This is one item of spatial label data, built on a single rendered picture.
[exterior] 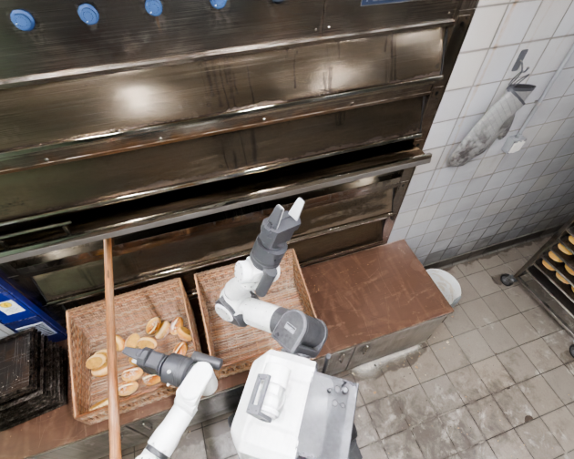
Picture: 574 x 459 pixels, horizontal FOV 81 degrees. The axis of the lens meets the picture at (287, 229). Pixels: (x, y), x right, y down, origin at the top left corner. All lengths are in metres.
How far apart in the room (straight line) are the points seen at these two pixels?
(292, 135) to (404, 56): 0.49
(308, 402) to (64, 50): 1.13
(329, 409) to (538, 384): 2.13
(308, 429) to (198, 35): 1.11
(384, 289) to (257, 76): 1.41
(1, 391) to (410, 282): 2.05
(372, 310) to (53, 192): 1.61
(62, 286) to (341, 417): 1.37
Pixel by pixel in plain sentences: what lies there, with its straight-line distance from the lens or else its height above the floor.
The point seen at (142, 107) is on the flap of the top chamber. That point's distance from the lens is 1.21.
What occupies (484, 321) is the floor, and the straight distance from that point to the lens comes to 2.96.
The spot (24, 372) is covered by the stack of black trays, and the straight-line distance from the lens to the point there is 1.89.
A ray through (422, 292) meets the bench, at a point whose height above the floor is 0.58.
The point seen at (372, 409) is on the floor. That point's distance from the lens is 2.45.
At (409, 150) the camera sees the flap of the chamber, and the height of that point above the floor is 1.40.
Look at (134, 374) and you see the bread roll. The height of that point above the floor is 0.64.
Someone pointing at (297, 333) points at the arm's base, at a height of 1.42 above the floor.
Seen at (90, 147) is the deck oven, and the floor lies 1.67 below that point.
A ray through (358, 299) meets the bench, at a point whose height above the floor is 0.58.
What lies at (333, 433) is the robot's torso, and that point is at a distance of 0.96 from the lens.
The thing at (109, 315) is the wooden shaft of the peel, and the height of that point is 1.21.
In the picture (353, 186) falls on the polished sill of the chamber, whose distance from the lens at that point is 1.74.
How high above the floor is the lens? 2.35
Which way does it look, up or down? 51 degrees down
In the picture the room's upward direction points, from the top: straight up
